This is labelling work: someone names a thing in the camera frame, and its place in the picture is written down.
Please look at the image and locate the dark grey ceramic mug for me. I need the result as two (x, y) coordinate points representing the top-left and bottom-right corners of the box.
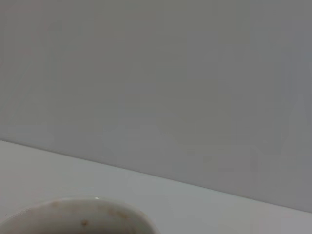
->
(0, 196), (160, 234)

